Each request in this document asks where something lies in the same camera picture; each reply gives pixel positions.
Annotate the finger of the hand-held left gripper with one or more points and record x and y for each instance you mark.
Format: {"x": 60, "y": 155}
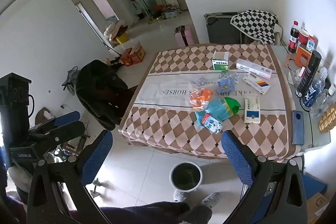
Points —
{"x": 67, "y": 117}
{"x": 63, "y": 133}

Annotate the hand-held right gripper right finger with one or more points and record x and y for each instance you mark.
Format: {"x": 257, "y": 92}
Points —
{"x": 237, "y": 158}

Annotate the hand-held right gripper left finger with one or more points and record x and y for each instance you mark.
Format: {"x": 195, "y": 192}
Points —
{"x": 97, "y": 155}

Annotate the small red-white packet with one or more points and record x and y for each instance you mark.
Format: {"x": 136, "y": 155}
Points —
{"x": 211, "y": 123}

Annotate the white blue medicine box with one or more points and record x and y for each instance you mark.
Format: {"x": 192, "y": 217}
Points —
{"x": 252, "y": 109}

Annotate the teal plastic packet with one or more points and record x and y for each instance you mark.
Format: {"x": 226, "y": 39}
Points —
{"x": 216, "y": 108}

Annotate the white trash bin black liner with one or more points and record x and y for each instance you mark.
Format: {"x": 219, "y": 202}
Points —
{"x": 186, "y": 176}

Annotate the orange plastic wrapper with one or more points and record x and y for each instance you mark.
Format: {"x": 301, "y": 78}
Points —
{"x": 200, "y": 98}

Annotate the small blue packet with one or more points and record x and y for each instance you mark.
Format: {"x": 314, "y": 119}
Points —
{"x": 225, "y": 85}

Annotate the white box coloured stripes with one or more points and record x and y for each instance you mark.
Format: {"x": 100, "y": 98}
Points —
{"x": 257, "y": 84}

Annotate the clear plastic wrapper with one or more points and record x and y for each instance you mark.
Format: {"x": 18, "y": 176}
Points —
{"x": 200, "y": 81}
{"x": 230, "y": 75}

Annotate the white toothpaste box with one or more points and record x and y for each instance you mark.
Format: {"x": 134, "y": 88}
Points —
{"x": 253, "y": 69}

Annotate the green white medicine box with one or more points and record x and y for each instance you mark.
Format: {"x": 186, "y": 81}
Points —
{"x": 220, "y": 61}

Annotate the small metal dumbbell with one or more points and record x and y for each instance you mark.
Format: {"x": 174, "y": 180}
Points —
{"x": 96, "y": 187}

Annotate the grey cloth bag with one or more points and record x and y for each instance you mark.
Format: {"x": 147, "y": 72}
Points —
{"x": 71, "y": 78}

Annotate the black jacket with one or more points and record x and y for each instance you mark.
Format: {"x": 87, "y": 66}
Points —
{"x": 101, "y": 90}

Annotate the person's right grey slipper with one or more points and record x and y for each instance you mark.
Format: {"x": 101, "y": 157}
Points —
{"x": 211, "y": 199}

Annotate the person's grey slipper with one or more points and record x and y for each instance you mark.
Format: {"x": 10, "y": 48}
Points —
{"x": 211, "y": 199}
{"x": 179, "y": 195}

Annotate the dark blue smartphone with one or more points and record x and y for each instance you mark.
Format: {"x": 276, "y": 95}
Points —
{"x": 298, "y": 127}

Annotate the person's left grey slipper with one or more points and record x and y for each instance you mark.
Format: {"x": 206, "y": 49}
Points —
{"x": 179, "y": 195}

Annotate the brown checked tablecloth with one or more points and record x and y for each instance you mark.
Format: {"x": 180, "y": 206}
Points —
{"x": 170, "y": 129}

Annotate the person's left leg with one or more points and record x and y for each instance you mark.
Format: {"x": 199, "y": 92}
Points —
{"x": 147, "y": 213}

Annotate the orange cardboard box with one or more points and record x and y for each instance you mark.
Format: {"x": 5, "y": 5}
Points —
{"x": 138, "y": 54}
{"x": 127, "y": 58}

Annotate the brown cardboard box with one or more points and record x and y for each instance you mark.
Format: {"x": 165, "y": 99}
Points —
{"x": 317, "y": 207}

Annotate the yellow bin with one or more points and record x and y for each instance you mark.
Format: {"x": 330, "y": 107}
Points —
{"x": 122, "y": 38}

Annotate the gold foil boxes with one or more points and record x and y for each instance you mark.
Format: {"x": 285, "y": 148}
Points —
{"x": 328, "y": 120}

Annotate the pile of clothes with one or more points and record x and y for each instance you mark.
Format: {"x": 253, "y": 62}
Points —
{"x": 115, "y": 28}

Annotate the clear plastic bottle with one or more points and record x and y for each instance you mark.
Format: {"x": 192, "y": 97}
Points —
{"x": 324, "y": 102}

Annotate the water bottle blue label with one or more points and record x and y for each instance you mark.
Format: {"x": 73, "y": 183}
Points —
{"x": 315, "y": 88}

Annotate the black spray can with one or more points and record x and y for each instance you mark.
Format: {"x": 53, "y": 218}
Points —
{"x": 308, "y": 73}

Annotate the grey folding bed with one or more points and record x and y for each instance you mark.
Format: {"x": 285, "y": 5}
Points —
{"x": 220, "y": 28}

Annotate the cola bottle red cap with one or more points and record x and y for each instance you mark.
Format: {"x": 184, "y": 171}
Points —
{"x": 293, "y": 37}

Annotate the pink suitcase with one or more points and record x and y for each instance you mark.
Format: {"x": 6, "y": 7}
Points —
{"x": 185, "y": 35}

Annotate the black white checkered blanket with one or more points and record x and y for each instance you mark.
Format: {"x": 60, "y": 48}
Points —
{"x": 256, "y": 26}

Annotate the red paper cup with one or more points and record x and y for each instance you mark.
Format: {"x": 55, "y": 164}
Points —
{"x": 303, "y": 37}

